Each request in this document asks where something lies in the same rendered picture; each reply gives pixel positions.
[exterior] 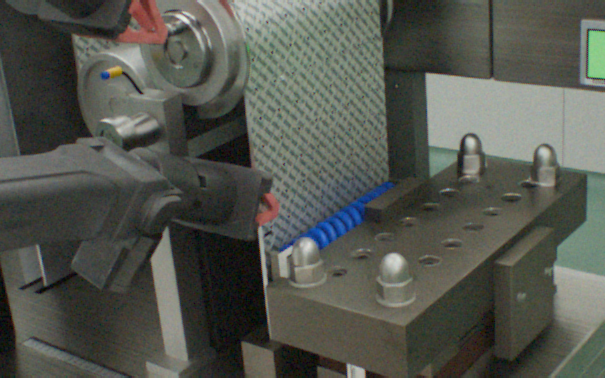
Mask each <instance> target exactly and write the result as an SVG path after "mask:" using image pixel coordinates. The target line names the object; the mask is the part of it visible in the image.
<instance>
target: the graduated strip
mask: <svg viewBox="0 0 605 378"><path fill-rule="evenodd" d="M19 345H20V346H23V347H25V348H28V349H31V350H33V351H36V352H38V353H41V354H43V355H46V356H48V357H51V358H54V359H56V360H59V361H61V362H64V363H66V364H69V365H71V366H74V367H76V368H78V369H82V370H84V371H87V372H89V374H92V375H94V376H97V377H99V378H139V377H137V376H134V375H131V373H128V372H126V371H123V370H121V369H118V368H116V367H113V366H110V365H108V364H104V363H102V362H99V361H97V360H94V359H92V358H89V357H87V356H84V355H82V354H79V353H75V352H73V351H70V350H68V349H65V348H63V347H60V346H58V344H55V343H53V342H49V341H47V340H44V339H41V338H39V337H36V336H32V337H30V338H29V339H27V340H24V341H22V342H20V343H19Z"/></svg>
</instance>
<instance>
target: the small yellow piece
mask: <svg viewBox="0 0 605 378"><path fill-rule="evenodd" d="M121 75H123V76H125V77H126V78H127V79H128V80H129V82H130V83H132V84H133V86H134V87H135V89H136V90H137V91H138V92H139V93H140V94H144V93H143V92H142V91H141V90H140V88H139V87H138V86H137V84H136V83H135V81H134V80H133V79H132V78H130V77H129V76H128V75H127V74H126V73H125V71H123V70H122V69H121V67H119V66H117V67H114V68H111V69H108V70H106V71H102V73H101V74H100V78H101V79H102V80H103V81H106V80H108V79H112V78H115V77H118V76H121Z"/></svg>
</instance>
